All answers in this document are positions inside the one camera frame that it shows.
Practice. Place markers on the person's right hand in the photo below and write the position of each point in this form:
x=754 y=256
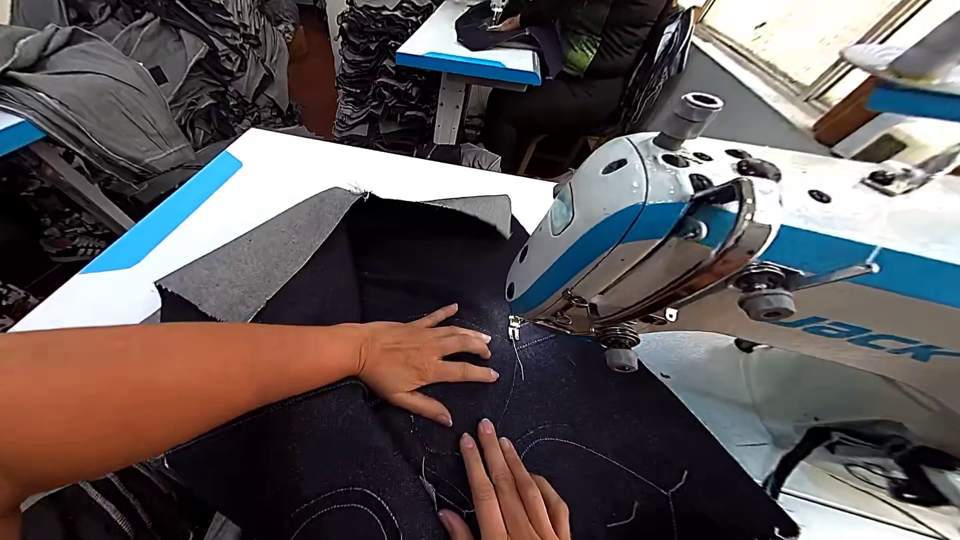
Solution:
x=514 y=514

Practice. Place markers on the person's left hand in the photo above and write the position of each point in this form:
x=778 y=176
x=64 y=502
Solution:
x=405 y=360

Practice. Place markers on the person's left fingers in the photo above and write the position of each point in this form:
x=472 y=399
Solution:
x=463 y=342

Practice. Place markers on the person's left thumb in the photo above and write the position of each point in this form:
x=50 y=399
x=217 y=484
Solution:
x=425 y=406

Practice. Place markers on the person's right little finger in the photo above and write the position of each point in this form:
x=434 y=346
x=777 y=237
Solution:
x=552 y=499

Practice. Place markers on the person's right index finger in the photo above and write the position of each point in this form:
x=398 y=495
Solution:
x=481 y=476

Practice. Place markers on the person's right thumb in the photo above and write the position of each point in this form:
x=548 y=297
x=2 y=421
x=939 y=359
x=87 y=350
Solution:
x=454 y=525

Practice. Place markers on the person's left little finger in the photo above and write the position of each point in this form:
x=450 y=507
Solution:
x=437 y=316

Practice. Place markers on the person's right ring finger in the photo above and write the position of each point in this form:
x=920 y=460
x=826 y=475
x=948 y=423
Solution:
x=523 y=478

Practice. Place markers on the person's right middle finger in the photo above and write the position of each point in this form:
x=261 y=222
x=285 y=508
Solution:
x=497 y=461

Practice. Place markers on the person's left index finger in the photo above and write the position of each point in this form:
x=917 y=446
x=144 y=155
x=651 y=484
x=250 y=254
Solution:
x=468 y=372

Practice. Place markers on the dark denim fabric piece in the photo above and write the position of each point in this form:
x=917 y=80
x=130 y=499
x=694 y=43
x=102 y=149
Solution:
x=600 y=420

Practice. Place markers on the person's left forearm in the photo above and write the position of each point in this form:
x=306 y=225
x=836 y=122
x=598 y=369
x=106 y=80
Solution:
x=180 y=382

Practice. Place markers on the wooden chair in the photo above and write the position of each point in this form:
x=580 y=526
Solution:
x=531 y=154

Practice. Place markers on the white sewing table, blue edge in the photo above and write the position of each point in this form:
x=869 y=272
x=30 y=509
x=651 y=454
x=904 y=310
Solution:
x=450 y=49
x=292 y=161

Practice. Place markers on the stack of dark fabric pieces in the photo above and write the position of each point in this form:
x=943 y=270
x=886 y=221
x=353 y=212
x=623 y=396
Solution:
x=379 y=82

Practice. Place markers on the black fabric strip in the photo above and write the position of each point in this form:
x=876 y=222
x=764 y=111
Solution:
x=814 y=442

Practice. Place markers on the pile of dark striped garments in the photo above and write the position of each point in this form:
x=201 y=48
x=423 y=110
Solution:
x=127 y=502

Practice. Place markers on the pile of grey garments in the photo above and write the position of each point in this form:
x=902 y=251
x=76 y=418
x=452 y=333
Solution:
x=105 y=90

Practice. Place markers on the large window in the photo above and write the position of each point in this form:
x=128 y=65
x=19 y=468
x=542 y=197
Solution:
x=787 y=37

